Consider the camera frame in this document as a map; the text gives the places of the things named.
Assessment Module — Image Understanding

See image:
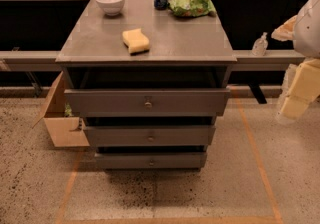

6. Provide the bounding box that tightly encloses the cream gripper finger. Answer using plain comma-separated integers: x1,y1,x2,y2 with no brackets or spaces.
276,59,320,124
271,16,297,42

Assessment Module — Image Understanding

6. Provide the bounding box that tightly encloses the green rice chip bag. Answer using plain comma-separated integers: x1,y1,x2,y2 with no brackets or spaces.
168,0,216,17

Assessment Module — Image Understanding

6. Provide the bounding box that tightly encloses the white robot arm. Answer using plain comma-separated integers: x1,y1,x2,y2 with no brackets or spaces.
271,0,320,124

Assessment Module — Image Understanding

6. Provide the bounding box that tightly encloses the yellow sponge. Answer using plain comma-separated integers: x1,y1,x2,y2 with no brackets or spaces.
122,28,150,54

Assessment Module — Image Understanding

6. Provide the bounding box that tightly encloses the clear sanitizer bottle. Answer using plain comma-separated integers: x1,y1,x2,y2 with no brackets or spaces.
252,32,268,56

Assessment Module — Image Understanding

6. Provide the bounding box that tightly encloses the grey drawer cabinet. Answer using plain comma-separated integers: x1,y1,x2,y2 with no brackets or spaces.
55,0,238,170

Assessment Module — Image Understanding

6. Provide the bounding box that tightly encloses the white ceramic bowl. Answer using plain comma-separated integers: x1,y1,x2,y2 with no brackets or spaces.
95,0,125,16

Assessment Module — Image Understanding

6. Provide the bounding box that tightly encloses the grey bottom drawer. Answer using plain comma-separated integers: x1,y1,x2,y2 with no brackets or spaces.
95,152,207,169

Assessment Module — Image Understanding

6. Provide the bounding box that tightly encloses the grey drawer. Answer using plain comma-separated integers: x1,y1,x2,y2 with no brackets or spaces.
84,125,215,147
65,89,230,117
95,152,207,169

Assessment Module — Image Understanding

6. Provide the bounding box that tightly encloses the grey middle drawer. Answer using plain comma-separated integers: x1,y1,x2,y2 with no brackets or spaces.
84,125,215,147

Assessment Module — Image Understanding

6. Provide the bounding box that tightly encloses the grey top drawer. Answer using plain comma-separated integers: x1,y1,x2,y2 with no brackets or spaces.
65,89,230,117

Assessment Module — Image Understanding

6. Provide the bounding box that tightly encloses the cardboard box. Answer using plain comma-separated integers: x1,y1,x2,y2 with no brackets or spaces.
33,73,89,147

